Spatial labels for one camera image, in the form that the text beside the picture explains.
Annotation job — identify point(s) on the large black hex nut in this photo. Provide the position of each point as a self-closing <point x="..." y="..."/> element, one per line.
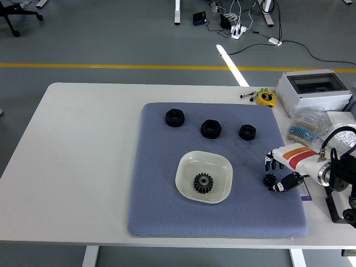
<point x="170" y="121"/>
<point x="206" y="133"/>

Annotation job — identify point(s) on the large black gear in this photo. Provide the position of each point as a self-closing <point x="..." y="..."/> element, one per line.
<point x="203" y="183"/>

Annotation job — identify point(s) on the blue-grey quilted mat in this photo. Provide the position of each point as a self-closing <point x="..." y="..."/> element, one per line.
<point x="155" y="172"/>

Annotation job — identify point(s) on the small black tool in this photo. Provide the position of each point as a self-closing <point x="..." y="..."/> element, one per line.
<point x="253" y="98"/>

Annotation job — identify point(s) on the bubble wrap bag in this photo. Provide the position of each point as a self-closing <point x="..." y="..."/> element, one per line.
<point x="343" y="139"/>

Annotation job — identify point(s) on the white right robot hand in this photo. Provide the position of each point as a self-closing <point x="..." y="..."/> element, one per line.
<point x="300" y="160"/>

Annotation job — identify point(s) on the small white adapter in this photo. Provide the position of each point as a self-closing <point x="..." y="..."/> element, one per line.
<point x="274" y="41"/>

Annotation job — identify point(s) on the black power adapter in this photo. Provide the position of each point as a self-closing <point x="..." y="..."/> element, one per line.
<point x="199" y="18"/>

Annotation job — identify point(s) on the clear bag of resistor strips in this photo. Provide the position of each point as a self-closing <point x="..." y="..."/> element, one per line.
<point x="303" y="132"/>

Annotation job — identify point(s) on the small black gear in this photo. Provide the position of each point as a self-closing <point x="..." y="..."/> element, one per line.
<point x="268" y="180"/>

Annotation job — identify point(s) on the small black hex nut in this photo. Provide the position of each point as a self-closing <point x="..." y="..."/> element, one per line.
<point x="244" y="136"/>

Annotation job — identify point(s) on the white desk leg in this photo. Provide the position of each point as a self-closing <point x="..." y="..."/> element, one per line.
<point x="267" y="14"/>
<point x="178" y="12"/>

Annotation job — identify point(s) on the white table leg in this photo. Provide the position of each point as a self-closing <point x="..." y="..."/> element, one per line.
<point x="90" y="257"/>
<point x="297" y="258"/>

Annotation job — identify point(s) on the green-tipped tool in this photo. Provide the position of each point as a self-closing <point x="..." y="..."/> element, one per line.
<point x="263" y="90"/>

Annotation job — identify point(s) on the white power strip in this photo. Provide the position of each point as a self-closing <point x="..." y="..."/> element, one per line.
<point x="237" y="31"/>

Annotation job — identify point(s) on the flat white box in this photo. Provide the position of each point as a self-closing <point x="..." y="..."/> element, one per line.
<point x="340" y="116"/>

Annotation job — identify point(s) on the black office chair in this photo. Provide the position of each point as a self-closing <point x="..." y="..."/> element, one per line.
<point x="11" y="12"/>

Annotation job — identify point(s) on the purple printed label card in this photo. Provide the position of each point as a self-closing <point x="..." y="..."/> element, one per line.
<point x="306" y="193"/>

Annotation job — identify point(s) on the white square dish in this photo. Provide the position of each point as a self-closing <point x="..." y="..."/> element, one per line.
<point x="192" y="164"/>

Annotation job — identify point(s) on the grey electrical enclosure box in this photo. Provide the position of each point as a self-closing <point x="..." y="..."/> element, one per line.
<point x="311" y="100"/>

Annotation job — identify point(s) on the black charger block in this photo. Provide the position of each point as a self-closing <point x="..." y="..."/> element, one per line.
<point x="225" y="21"/>

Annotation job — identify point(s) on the yellow tape measure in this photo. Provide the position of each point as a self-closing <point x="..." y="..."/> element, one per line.
<point x="266" y="98"/>

